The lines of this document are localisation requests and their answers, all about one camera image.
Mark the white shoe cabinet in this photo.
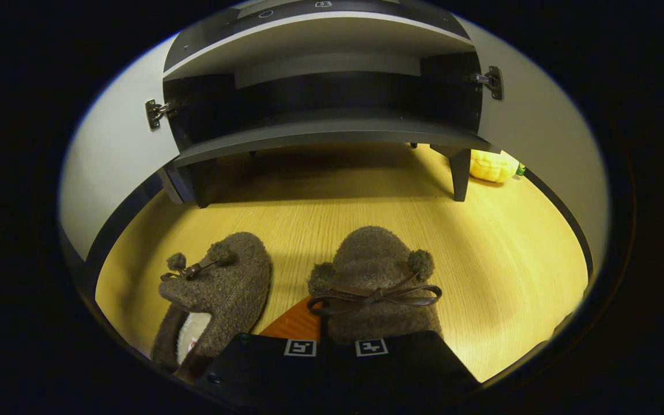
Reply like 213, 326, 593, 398
162, 0, 500, 209

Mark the white shoe cabinet door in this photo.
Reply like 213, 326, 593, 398
456, 14, 610, 283
58, 32, 186, 289

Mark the brown fuzzy shoe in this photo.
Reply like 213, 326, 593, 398
150, 232, 272, 384
307, 226, 443, 345

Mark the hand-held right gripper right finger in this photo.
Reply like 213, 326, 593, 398
320, 330, 482, 413

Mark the yellow drink bottle green cap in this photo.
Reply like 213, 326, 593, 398
469, 149, 527, 184

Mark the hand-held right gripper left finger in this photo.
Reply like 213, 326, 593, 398
193, 296, 324, 413

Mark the metal door hinge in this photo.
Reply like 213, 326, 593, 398
469, 66, 504, 101
145, 99, 178, 130

